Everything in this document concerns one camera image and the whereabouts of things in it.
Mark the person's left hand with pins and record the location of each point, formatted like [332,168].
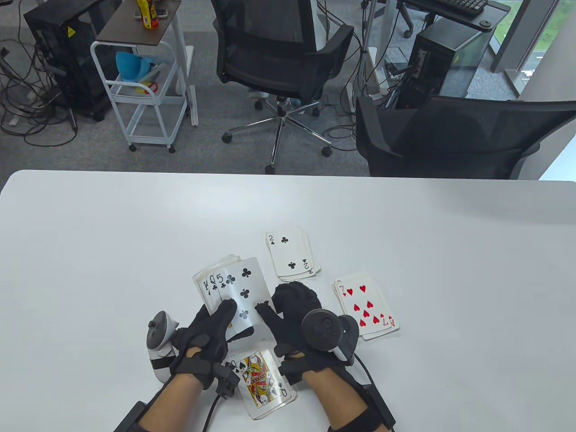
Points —
[200,344]

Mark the person's right hand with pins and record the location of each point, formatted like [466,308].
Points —
[292,301]

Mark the black clubs playing card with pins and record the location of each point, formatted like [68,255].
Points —
[249,283]

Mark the pile of clubs cards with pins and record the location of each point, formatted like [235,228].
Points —
[292,252]

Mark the deck of playing cards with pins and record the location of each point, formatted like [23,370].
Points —
[201,288]

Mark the pile of hearts cards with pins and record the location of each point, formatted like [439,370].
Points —
[366,301]

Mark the pile of spades cards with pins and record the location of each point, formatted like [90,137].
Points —
[263,387]

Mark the person's right forearm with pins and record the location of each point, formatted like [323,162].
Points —
[337,400]

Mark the person's left forearm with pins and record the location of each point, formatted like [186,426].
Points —
[170,405]

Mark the black forearm sensor box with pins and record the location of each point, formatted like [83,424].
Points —
[129,416]
[380,407]

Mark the grey white handheld controller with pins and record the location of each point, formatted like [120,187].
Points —
[159,330]
[328,333]

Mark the black elastic armband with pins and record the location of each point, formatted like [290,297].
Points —
[355,419]

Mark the black mesh office chair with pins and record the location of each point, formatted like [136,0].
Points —
[450,144]

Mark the black chair with chrome base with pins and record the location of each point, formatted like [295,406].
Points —
[274,67]

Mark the white rolling cart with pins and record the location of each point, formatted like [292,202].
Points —
[148,100]

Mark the white power strip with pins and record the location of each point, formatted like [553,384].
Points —
[398,75]

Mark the white metal stand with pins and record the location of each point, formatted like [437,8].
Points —
[372,63]

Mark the red yellow plastic toy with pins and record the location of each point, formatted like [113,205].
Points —
[148,87]

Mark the black computer tower glass panel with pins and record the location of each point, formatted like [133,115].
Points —
[436,58]

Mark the blue plastic funnel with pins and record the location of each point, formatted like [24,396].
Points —
[130,67]

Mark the black chair leg with castor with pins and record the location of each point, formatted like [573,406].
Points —
[407,33]

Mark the black computer tower yellow sticker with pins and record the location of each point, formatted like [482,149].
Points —
[67,67]

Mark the white side table brown top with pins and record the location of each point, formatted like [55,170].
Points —
[135,31]

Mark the orange red bottle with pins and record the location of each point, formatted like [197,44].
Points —
[154,18]

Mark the yellow bottle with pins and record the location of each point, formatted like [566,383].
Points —
[145,13]

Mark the black keyboard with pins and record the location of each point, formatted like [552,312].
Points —
[454,4]

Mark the dark grey desk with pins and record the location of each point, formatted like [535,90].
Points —
[492,11]

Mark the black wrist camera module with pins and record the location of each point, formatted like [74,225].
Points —
[226,381]
[292,372]

